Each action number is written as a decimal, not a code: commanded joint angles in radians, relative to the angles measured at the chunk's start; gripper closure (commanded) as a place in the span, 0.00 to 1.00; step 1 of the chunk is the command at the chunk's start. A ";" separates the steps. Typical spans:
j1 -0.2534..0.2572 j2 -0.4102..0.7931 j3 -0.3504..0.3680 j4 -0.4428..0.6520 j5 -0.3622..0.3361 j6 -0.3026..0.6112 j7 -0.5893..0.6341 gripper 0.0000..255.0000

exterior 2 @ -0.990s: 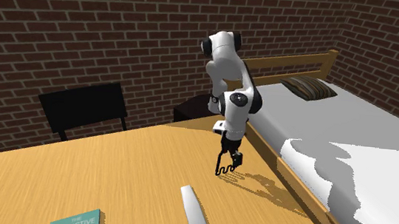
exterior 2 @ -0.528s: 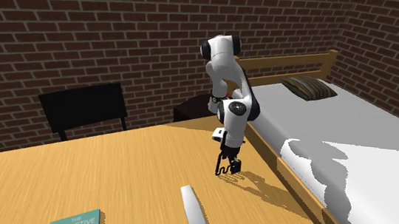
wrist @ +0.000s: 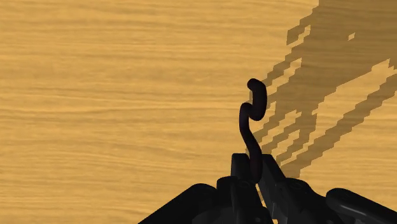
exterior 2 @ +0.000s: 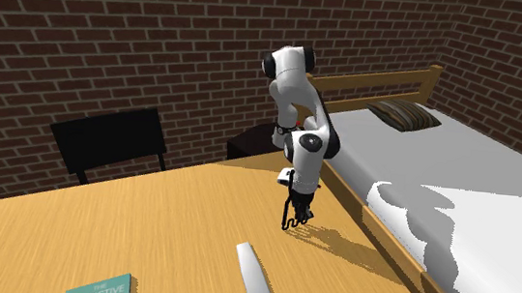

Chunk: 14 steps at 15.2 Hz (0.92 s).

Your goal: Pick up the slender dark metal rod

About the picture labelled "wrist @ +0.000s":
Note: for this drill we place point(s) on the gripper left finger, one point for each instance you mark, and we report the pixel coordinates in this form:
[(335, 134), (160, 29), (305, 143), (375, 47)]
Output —
[(238, 192)]

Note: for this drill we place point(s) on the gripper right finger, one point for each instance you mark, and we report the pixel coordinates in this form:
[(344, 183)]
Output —
[(294, 195)]

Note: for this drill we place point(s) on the black curved hook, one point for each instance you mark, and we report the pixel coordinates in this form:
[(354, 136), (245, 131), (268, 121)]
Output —
[(255, 105)]

